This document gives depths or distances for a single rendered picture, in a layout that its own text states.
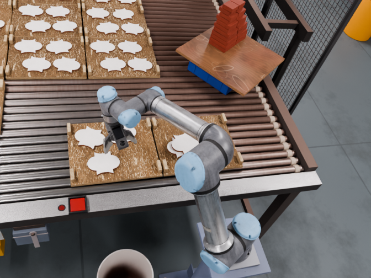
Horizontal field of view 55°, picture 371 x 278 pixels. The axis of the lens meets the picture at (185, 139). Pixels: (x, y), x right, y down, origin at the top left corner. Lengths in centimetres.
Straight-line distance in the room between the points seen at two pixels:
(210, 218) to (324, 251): 179
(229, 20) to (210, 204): 125
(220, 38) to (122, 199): 115
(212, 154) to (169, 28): 156
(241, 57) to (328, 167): 155
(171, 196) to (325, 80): 300
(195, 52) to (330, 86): 237
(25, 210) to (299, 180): 130
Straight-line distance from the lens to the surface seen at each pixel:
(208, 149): 113
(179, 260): 251
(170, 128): 185
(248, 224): 145
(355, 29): 526
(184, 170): 111
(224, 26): 219
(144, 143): 177
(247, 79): 212
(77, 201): 160
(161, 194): 164
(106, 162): 168
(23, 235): 169
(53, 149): 178
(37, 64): 215
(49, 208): 161
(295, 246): 284
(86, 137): 177
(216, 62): 216
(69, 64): 214
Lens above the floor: 233
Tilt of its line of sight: 50 degrees down
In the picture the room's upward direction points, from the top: 17 degrees clockwise
